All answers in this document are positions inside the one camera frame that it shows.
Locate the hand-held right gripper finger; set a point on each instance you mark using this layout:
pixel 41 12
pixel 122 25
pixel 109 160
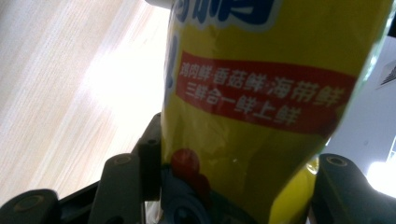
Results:
pixel 152 161

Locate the yellow chicken print seasoning bag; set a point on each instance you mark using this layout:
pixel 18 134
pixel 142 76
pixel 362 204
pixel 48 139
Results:
pixel 249 124

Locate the wall air vent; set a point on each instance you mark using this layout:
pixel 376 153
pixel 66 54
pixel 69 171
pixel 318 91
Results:
pixel 389 76

